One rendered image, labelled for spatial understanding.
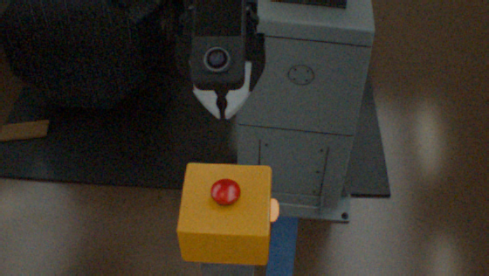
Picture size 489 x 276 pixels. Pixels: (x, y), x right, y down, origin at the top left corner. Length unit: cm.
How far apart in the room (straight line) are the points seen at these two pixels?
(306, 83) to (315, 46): 15
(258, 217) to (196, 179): 11
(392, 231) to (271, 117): 70
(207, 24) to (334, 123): 125
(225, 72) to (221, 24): 4
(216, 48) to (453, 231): 176
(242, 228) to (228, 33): 30
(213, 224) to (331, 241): 131
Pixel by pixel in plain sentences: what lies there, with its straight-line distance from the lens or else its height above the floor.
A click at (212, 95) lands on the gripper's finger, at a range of 54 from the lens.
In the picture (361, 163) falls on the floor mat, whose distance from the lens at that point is 218.
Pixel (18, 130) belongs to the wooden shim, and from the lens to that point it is 248.
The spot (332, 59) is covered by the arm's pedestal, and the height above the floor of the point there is 73.
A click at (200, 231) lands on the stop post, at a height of 108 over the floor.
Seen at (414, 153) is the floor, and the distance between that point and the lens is 231.
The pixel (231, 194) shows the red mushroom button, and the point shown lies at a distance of 66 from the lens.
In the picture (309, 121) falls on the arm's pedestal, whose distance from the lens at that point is 166.
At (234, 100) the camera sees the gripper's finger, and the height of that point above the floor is 126.
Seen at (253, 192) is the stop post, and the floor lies 108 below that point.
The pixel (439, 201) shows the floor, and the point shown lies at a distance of 217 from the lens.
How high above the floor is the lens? 162
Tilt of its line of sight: 46 degrees down
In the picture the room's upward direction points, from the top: straight up
